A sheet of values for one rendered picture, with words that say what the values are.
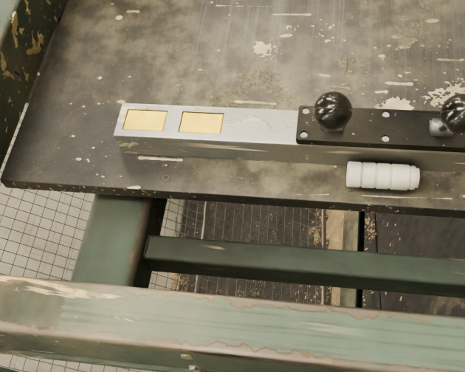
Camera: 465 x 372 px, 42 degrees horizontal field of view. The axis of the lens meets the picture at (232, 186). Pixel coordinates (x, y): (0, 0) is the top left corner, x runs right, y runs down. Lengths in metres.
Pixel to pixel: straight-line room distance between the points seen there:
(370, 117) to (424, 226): 2.24
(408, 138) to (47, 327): 0.43
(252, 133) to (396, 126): 0.16
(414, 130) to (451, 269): 0.17
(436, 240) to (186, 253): 2.18
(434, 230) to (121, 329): 2.36
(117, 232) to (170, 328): 0.20
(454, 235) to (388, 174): 2.09
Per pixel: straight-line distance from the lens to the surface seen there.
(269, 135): 0.71
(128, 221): 0.76
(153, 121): 0.74
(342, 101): 0.59
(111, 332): 0.62
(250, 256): 0.74
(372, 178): 0.70
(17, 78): 0.85
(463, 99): 0.60
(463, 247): 2.71
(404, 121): 0.71
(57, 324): 0.64
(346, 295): 1.84
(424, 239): 2.91
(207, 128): 0.72
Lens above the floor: 1.79
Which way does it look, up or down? 20 degrees down
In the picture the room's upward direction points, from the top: 69 degrees counter-clockwise
